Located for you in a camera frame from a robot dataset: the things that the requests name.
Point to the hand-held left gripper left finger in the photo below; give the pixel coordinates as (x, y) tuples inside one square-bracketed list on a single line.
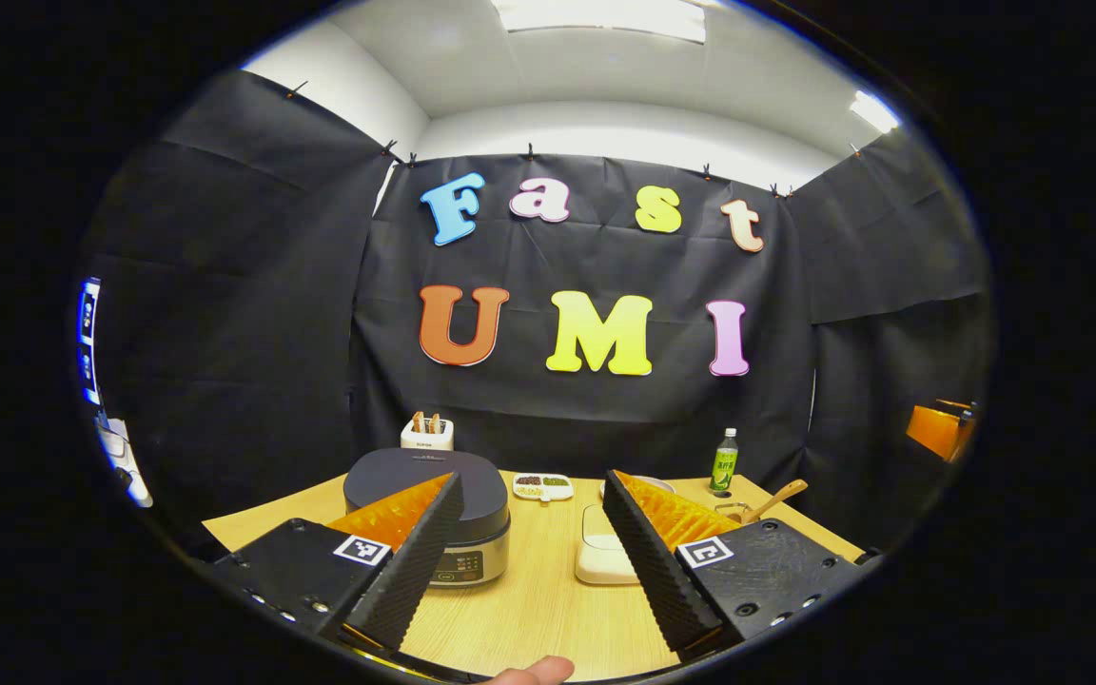
[(415, 571)]

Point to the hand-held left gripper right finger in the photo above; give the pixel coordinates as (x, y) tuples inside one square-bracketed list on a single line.
[(653, 571)]

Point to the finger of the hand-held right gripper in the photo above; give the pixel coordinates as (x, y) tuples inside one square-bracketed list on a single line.
[(938, 430)]

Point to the white rice container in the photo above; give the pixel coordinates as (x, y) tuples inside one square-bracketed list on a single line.
[(597, 552)]

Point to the black silver rice cooker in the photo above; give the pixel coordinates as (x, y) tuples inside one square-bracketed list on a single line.
[(481, 504)]

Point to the wooden spoon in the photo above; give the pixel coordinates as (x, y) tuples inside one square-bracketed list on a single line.
[(776, 499)]

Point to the white round plate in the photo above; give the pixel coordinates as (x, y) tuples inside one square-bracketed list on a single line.
[(660, 483)]

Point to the green tea bottle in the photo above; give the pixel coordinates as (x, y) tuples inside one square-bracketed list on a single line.
[(724, 466)]

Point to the white toaster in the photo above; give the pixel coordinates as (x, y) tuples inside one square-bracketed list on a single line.
[(426, 440)]

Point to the white divided snack dish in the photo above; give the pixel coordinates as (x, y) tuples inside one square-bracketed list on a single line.
[(542, 487)]

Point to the black backdrop cloth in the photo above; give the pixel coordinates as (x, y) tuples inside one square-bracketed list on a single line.
[(244, 333)]

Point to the small ceiling light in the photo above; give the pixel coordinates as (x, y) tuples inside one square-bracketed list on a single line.
[(874, 112)]

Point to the computer monitor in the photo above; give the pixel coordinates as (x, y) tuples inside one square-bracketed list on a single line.
[(88, 333)]

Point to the long ceiling light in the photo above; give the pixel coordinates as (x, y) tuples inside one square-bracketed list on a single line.
[(605, 17)]

